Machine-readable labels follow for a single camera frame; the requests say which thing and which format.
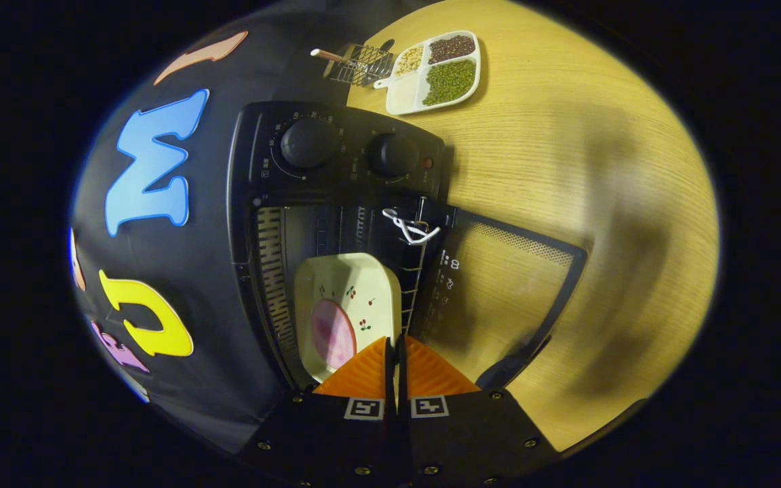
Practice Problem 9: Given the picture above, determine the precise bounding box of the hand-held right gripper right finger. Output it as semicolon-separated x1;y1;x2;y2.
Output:
397;334;561;488

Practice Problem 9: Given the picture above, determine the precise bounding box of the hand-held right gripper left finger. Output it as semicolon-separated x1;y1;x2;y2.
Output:
238;335;401;488

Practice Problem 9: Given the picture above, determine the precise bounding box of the pink meat slice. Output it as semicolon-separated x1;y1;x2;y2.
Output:
311;300;357;370

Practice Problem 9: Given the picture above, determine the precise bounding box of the black electric oven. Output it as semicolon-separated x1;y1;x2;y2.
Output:
228;102;588;394

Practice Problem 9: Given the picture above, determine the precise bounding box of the black backdrop cloth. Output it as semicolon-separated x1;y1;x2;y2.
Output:
68;7;378;455

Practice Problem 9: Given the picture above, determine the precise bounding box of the white divided tray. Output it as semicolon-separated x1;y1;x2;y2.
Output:
374;30;481;116

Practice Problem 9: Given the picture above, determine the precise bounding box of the heap of green beans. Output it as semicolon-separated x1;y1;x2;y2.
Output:
422;59;477;106

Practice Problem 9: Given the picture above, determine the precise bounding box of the heap of yellow beans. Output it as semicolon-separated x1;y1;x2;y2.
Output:
395;45;425;77

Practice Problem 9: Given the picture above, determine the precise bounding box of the heap of dark red beans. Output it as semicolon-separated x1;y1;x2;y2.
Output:
428;34;476;64

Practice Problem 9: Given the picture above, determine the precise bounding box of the white string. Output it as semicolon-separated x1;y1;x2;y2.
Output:
382;207;442;245

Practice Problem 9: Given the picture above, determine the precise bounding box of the wire mesh basket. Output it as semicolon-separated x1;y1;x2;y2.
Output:
328;42;397;87

